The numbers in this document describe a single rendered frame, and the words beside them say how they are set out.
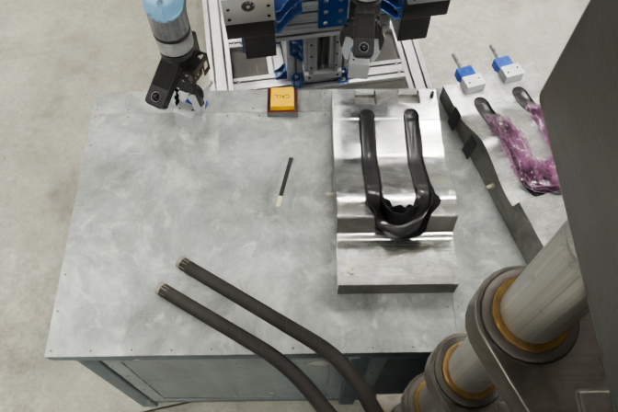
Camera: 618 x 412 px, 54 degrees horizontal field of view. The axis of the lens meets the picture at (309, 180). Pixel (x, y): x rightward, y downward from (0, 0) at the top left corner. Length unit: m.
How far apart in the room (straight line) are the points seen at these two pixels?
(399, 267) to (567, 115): 1.02
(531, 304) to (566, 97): 0.24
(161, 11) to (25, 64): 1.87
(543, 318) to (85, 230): 1.17
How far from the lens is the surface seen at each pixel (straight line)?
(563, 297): 0.51
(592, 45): 0.34
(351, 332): 1.36
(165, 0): 1.19
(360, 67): 1.52
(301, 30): 1.90
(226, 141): 1.57
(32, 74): 2.97
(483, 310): 0.62
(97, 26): 3.06
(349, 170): 1.41
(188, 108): 1.45
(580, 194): 0.35
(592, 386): 0.64
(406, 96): 1.58
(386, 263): 1.35
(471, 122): 1.57
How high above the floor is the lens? 2.11
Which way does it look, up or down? 61 degrees down
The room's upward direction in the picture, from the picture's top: straight up
